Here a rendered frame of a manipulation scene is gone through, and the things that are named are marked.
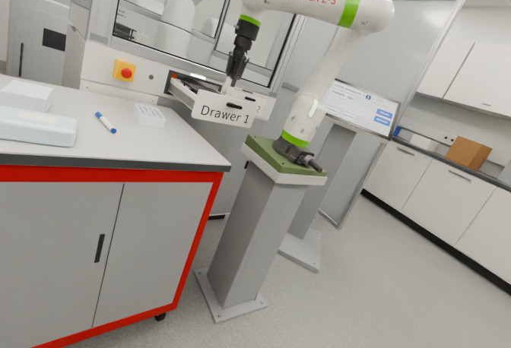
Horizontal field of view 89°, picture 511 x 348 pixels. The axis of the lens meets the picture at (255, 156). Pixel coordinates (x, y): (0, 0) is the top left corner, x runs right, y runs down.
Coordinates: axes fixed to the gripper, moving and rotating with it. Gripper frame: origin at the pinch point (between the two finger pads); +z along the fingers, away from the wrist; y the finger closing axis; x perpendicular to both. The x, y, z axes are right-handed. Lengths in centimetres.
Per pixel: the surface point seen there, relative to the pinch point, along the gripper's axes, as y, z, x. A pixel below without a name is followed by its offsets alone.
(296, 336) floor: 63, 96, 38
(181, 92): -8.4, 9.3, -16.6
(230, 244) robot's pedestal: 27, 66, 9
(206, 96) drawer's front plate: 10.6, 5.3, -15.1
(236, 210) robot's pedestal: 23, 51, 10
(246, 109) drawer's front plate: 10.6, 6.1, 5.0
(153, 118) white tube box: 10.2, 17.0, -32.0
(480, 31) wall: -39, -153, 360
